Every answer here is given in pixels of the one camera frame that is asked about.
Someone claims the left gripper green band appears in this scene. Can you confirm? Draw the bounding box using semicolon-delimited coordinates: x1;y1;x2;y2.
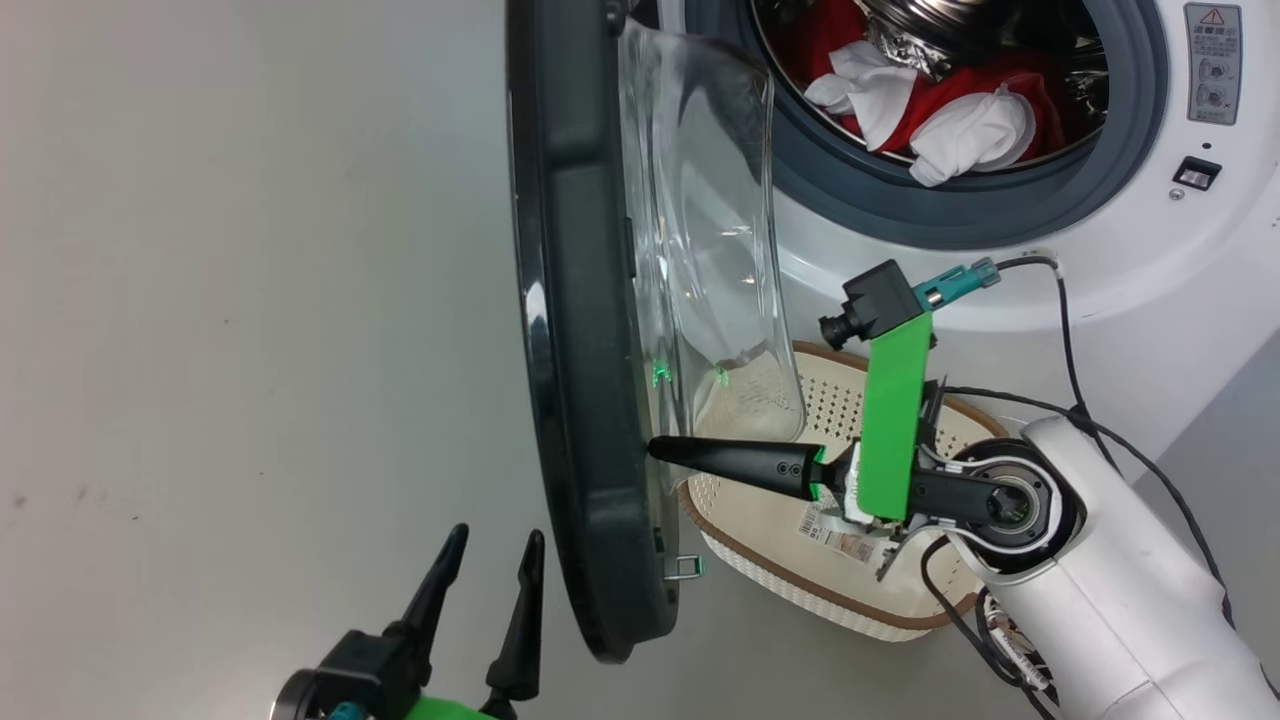
388;523;547;720

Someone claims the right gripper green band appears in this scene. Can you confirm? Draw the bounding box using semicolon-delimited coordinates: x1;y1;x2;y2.
648;312;963;581

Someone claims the black round glass washer door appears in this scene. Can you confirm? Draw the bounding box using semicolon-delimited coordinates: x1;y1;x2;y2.
505;0;807;666

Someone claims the red and white garment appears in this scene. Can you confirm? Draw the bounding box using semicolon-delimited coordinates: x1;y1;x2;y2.
775;0;1066;166

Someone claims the cream perforated basket brown rim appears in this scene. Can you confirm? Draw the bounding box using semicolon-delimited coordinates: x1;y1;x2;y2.
680;340;1011;643

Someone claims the white front-load washing machine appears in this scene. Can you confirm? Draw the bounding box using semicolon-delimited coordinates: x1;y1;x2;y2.
625;0;1280;471

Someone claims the white barcode label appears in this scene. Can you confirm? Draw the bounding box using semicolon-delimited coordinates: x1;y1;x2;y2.
797;505;901;567

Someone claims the grey warning sticker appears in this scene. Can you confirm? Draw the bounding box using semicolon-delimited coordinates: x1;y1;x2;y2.
1184;3;1243;126

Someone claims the thin black cable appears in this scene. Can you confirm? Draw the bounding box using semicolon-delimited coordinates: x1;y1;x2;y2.
995;255;1236;626
940;385;1096;421
918;535;1061;720

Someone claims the teal right camera connector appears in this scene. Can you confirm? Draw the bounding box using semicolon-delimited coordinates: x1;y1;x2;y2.
915;257;1002;307

